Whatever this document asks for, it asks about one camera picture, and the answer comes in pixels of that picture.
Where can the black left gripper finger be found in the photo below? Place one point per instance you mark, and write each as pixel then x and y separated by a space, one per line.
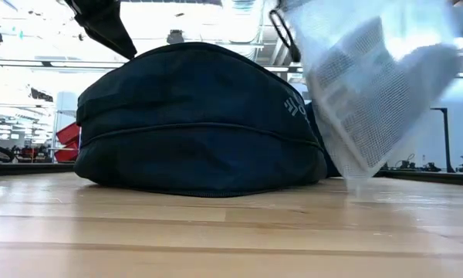
pixel 104 23

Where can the navy blue backpack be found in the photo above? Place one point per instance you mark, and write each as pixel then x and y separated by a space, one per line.
pixel 197 135

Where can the clear mesh zip pouch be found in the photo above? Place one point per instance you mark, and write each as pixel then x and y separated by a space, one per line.
pixel 370 116

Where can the red plastic bin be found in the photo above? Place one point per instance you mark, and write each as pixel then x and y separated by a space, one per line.
pixel 66 154
pixel 69 133

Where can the black aluminium table frame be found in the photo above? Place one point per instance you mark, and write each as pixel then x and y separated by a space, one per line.
pixel 23 168

